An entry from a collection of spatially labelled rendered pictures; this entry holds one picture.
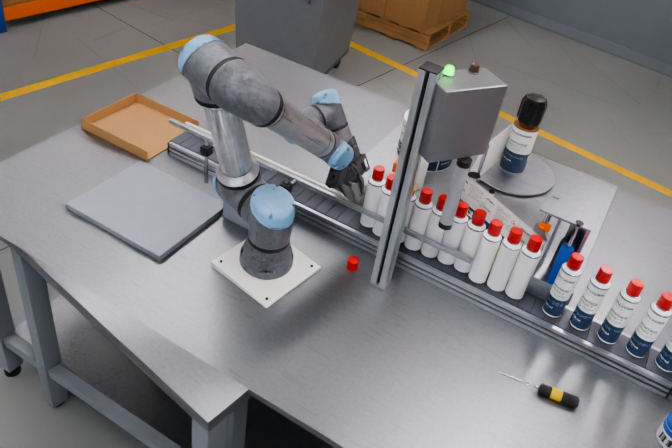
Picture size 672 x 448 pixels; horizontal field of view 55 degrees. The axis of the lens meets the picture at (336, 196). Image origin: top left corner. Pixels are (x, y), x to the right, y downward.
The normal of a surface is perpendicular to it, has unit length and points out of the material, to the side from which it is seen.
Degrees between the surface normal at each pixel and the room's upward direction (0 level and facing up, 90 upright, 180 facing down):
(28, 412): 0
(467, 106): 90
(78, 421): 0
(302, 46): 93
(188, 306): 0
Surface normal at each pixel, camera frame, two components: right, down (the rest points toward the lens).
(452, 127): 0.41, 0.59
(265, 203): 0.24, -0.67
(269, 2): -0.37, 0.57
